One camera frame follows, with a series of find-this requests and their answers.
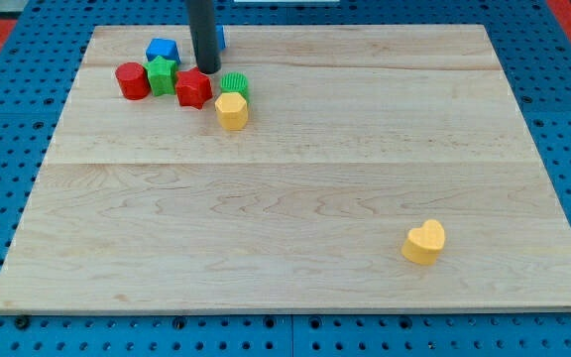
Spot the light wooden board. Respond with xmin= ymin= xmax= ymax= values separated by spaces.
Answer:
xmin=0 ymin=25 xmax=571 ymax=315

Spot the yellow hexagon block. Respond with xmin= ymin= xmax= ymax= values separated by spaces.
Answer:
xmin=215 ymin=92 xmax=249 ymax=131

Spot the blue cube block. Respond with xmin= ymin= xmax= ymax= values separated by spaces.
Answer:
xmin=145 ymin=38 xmax=181 ymax=64

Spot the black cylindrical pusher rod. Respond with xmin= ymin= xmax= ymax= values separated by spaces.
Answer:
xmin=185 ymin=0 xmax=221 ymax=74

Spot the green ribbed cylinder block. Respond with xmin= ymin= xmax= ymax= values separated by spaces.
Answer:
xmin=220 ymin=71 xmax=249 ymax=101

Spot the red cylinder block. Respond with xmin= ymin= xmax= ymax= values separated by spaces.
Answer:
xmin=115 ymin=62 xmax=151 ymax=100

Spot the green star block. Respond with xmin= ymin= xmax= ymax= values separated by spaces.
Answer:
xmin=144 ymin=56 xmax=177 ymax=96

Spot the red star block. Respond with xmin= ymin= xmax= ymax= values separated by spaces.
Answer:
xmin=175 ymin=67 xmax=213 ymax=110

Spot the blue triangle block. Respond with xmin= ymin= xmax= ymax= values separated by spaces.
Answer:
xmin=215 ymin=25 xmax=226 ymax=52

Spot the yellow heart block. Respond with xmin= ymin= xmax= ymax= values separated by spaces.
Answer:
xmin=400 ymin=219 xmax=446 ymax=266

